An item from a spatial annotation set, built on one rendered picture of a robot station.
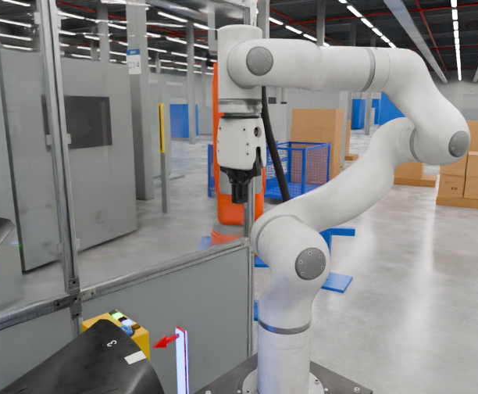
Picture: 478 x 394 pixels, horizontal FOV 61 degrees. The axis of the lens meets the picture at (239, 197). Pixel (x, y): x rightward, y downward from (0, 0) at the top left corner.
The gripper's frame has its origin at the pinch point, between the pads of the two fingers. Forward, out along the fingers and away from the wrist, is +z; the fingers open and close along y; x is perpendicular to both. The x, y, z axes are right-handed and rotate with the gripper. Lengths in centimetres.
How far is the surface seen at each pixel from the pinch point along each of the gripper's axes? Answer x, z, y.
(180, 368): 16.1, 32.1, -0.1
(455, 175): -673, 91, 166
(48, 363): 37.8, 23.5, 5.7
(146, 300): -20, 55, 71
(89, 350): 31.7, 23.1, 4.1
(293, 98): -826, -45, 629
